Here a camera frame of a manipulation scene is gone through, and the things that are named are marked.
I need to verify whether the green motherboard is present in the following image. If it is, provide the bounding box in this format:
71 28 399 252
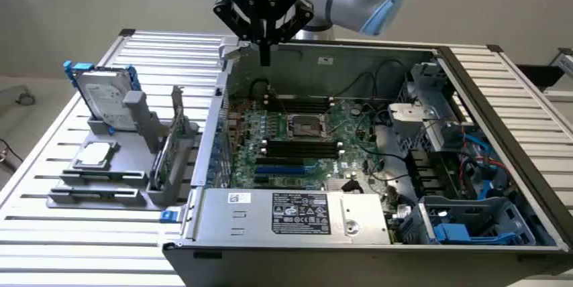
223 94 395 197

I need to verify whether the silver CPU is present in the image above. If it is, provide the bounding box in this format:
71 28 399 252
72 142 120 169

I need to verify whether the blue expansion slot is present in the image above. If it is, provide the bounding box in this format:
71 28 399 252
254 165 315 176

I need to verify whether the black wire in case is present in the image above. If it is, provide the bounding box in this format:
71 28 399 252
334 59 408 101

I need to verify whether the silver power supply unit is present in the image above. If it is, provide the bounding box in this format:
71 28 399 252
191 187 394 246

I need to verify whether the black expansion slot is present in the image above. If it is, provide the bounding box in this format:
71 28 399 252
254 157 311 167

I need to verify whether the grey disk bay blue latch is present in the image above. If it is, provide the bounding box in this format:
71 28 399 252
416 194 537 246

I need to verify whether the red wire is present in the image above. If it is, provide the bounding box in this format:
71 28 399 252
474 155 511 176

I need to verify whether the CPU socket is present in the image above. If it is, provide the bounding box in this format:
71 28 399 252
286 112 335 142

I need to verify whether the open black PC case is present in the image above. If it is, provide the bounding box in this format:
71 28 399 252
161 39 573 287

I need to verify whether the blue wire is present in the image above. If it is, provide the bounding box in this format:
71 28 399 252
463 131 498 197

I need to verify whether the grey parts rack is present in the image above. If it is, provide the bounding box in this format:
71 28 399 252
45 91 203 206

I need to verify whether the black RAM slot bank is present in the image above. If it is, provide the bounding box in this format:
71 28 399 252
264 138 340 160
264 93 335 114

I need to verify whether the metal slat table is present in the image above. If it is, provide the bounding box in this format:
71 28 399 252
0 28 551 287

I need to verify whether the hard disk in blue carrier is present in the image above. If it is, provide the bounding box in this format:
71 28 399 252
63 60 145 133

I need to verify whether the metal drive cage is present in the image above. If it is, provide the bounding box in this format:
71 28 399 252
386 61 474 156

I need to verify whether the thin black floor cable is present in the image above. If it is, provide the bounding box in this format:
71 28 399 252
0 138 24 171

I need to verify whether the green graphics card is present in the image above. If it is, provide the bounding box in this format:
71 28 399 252
151 84 191 191

